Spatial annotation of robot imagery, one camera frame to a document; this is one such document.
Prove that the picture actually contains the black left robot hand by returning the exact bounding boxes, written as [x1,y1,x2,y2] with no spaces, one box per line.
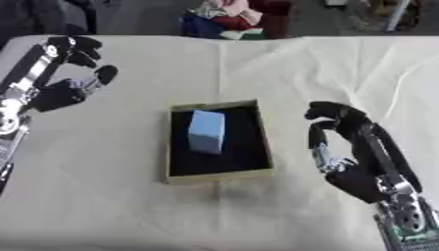
[0,35,121,114]

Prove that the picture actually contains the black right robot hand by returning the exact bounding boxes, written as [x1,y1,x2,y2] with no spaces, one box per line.
[303,101,424,205]

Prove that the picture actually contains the tan cardboard box black inside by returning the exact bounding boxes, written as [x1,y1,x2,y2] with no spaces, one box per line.
[165,99,276,184]

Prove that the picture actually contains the dark chair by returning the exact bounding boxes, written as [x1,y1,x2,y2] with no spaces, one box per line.
[0,0,98,50]

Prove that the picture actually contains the light blue rectangular block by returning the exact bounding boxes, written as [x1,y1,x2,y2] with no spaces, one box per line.
[186,109,226,155]

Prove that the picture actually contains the white tripod leg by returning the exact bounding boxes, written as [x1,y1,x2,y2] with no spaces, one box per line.
[382,0,415,32]

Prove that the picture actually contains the pile of colourful items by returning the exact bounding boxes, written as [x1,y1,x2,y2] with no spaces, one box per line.
[178,0,294,41]

